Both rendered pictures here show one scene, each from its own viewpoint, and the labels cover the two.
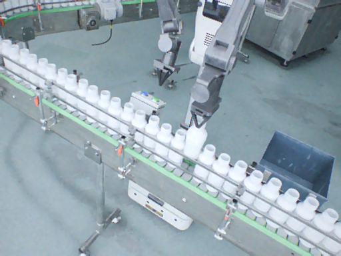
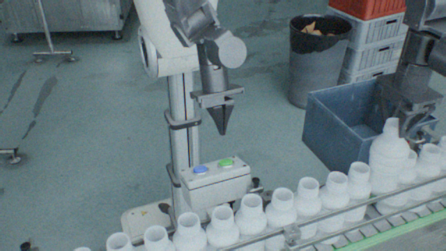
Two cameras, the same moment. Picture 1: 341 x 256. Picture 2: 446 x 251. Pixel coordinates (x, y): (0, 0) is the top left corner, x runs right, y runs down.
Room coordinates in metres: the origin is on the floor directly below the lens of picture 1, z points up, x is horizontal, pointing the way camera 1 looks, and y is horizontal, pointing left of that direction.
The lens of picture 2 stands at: (0.56, 0.56, 1.68)
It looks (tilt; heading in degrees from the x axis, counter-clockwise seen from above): 35 degrees down; 314
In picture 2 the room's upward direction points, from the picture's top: straight up
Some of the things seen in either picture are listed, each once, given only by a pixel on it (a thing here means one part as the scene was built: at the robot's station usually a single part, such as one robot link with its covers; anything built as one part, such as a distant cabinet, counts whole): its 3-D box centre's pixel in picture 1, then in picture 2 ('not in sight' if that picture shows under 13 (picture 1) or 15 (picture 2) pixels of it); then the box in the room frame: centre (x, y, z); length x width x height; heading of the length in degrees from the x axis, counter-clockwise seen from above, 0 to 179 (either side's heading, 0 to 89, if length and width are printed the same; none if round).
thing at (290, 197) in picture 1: (282, 207); not in sight; (0.60, -0.43, 1.08); 0.06 x 0.06 x 0.17
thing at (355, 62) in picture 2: not in sight; (364, 46); (1.83, -2.46, 0.33); 0.61 x 0.41 x 0.22; 72
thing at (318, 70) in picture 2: not in sight; (314, 63); (1.96, -1.91, 0.32); 0.45 x 0.45 x 0.64
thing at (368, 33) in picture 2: not in sight; (370, 20); (1.83, -2.45, 0.55); 0.61 x 0.41 x 0.22; 73
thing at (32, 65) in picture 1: (34, 72); not in sight; (1.08, 0.66, 1.08); 0.06 x 0.06 x 0.17
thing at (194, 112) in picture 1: (202, 115); (403, 113); (0.74, -0.10, 1.29); 0.07 x 0.07 x 0.09; 66
